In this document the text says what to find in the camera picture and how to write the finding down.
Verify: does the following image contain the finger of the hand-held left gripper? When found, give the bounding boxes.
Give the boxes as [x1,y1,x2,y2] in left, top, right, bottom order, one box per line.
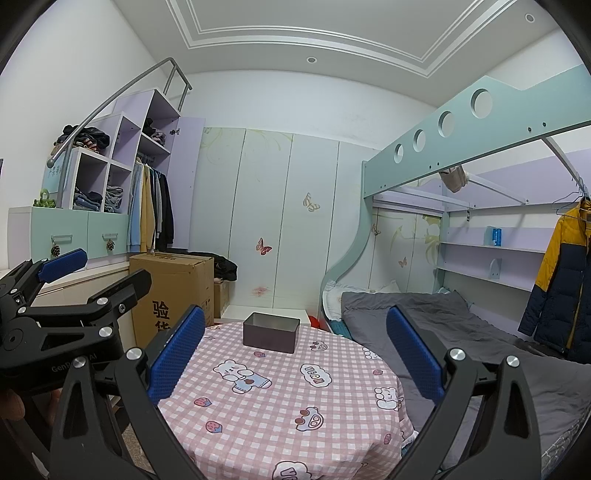
[0,248,88,310]
[18,269,152,342]

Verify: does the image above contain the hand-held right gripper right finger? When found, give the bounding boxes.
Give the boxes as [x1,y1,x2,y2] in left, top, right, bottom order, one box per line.
[385,305,564,480]

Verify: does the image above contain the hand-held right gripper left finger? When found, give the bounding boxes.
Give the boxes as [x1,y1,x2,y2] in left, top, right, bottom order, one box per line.
[48,305,206,480]

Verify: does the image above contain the metal tin box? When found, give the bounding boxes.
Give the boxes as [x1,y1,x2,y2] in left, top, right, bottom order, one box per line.
[243,312,301,354]

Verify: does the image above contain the person's left hand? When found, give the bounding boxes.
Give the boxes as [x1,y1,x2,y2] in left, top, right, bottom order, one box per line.
[0,389,26,422]

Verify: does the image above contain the mint drawer unit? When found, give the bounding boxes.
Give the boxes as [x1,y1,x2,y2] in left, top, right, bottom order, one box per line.
[30,205,130,273]

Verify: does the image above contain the large cardboard box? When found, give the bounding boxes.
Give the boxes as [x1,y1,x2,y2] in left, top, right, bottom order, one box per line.
[129,251,215,352]

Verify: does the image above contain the small cardboard box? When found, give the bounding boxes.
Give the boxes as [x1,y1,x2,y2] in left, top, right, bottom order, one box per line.
[213,277,230,319]

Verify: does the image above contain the folded blue jeans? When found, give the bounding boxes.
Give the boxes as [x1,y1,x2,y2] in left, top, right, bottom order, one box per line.
[73,187,103,212]

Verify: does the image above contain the grey blanket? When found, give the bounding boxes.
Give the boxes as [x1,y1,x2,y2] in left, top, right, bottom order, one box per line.
[341,291,591,462]

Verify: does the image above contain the yellow hanging garment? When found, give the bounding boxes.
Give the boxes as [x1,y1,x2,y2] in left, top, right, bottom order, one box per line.
[140,166,155,252]

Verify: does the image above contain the light blue hanging garment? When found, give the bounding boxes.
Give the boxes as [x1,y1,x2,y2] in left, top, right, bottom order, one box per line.
[128,161,143,250]

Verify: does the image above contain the black hanging coat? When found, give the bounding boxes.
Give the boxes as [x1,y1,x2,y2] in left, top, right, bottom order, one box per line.
[154,171,175,252]

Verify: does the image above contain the black bag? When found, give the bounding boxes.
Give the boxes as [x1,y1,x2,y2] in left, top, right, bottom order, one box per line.
[173,251,238,283]

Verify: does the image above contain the white pillow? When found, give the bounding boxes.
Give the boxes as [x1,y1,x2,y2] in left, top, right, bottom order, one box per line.
[323,279,400,320]

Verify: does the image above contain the pink checkered tablecloth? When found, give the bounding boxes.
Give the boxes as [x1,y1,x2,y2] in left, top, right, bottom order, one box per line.
[157,320,419,480]

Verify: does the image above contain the pile of dark clothes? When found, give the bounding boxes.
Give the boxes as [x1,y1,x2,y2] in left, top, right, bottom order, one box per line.
[51,124,112,155]

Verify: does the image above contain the yellow and navy jacket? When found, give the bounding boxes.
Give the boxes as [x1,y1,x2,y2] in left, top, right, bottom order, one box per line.
[517,196,591,363]

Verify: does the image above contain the white wardrobe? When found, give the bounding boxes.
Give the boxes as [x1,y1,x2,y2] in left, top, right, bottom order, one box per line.
[189,127,379,319]

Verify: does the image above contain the folded dark clothes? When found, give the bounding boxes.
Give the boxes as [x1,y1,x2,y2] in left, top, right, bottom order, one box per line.
[141,117,167,144]

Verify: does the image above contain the purple stepped cube shelf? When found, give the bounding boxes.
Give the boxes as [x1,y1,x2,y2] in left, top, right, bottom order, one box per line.
[46,88,206,259]

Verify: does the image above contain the metal handrail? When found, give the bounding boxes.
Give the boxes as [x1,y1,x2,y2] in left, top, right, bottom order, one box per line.
[46,58,192,169]

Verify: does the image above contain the beige hanging cloth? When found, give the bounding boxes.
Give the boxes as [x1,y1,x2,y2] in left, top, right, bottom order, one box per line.
[438,166,469,193]

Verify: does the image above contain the purple wall shelves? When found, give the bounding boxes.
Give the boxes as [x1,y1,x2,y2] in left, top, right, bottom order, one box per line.
[436,198,555,294]

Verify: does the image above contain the wire clothes hanger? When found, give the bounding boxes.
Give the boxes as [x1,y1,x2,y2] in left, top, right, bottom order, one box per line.
[551,185,591,217]

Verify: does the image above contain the mint bunk bed frame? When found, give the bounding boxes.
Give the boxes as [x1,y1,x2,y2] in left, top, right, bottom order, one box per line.
[318,65,591,324]

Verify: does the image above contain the metal clothes rail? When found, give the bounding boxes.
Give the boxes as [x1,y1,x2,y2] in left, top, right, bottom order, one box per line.
[541,135,589,195]

